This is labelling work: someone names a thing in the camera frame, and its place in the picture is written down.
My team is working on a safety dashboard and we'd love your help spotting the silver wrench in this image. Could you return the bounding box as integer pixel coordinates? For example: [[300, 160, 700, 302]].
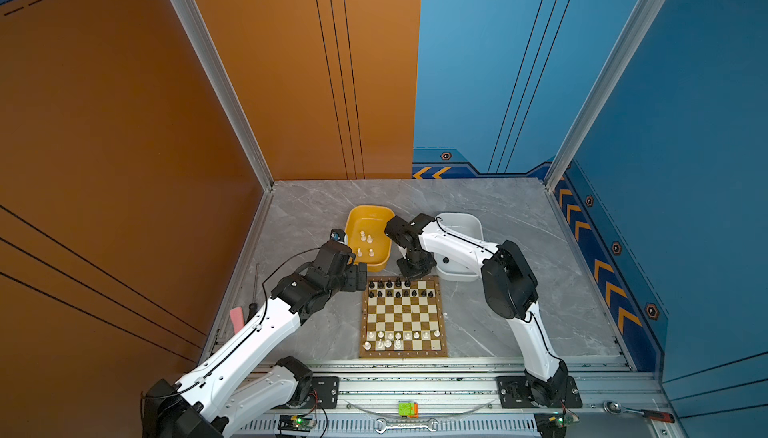
[[374, 418, 439, 435]]

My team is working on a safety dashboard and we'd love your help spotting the green orange small block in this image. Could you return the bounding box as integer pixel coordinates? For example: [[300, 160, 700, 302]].
[[397, 401, 419, 418]]

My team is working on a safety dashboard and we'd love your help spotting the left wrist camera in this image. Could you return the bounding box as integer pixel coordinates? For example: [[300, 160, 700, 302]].
[[329, 228, 347, 244]]

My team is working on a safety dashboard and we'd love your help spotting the red handled ratchet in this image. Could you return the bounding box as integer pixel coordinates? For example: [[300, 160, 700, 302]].
[[603, 401, 676, 423]]

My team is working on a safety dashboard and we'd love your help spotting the white plastic tray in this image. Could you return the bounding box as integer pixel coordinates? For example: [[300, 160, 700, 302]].
[[433, 212, 486, 283]]

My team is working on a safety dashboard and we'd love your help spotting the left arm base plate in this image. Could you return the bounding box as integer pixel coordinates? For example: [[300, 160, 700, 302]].
[[281, 376, 340, 410]]

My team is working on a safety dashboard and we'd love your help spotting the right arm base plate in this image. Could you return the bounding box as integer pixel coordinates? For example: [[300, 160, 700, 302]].
[[496, 376, 583, 409]]

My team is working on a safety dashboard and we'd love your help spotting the yellow plastic tray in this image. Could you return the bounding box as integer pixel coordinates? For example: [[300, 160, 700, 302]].
[[344, 205, 394, 272]]

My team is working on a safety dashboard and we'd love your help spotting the pink eraser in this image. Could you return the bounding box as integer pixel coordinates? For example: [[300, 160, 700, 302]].
[[229, 306, 245, 334]]

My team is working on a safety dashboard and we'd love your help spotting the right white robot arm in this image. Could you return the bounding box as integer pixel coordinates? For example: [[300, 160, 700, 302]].
[[385, 213, 569, 407]]

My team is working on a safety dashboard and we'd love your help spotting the left circuit board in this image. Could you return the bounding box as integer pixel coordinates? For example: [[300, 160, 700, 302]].
[[276, 414, 318, 437]]

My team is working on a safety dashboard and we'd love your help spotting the circuit board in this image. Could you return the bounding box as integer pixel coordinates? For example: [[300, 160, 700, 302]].
[[534, 413, 581, 438], [276, 414, 318, 437]]

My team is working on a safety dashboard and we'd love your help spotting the wooden chess board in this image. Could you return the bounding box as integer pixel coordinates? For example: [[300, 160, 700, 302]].
[[359, 275, 448, 359]]

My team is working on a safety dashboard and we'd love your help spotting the right circuit board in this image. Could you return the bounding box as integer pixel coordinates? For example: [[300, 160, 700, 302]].
[[534, 413, 581, 438]]

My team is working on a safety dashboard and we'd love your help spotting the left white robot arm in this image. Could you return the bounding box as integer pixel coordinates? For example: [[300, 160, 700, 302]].
[[141, 240, 367, 437]]

